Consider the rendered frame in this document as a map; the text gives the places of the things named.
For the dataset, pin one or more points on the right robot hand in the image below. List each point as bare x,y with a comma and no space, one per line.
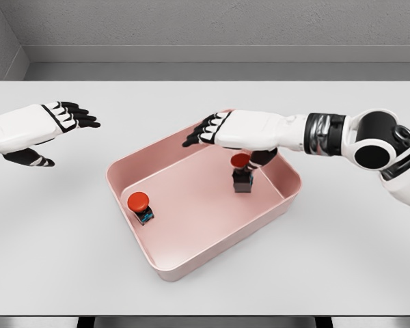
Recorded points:
249,131

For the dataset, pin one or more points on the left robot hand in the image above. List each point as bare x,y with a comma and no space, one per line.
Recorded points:
27,126

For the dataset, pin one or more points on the red button industrial switch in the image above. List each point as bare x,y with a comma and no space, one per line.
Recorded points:
242,172
140,205

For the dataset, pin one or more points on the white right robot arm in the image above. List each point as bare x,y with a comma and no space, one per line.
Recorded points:
358,143

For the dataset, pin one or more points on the pink rectangular basket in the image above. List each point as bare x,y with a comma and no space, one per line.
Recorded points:
205,205

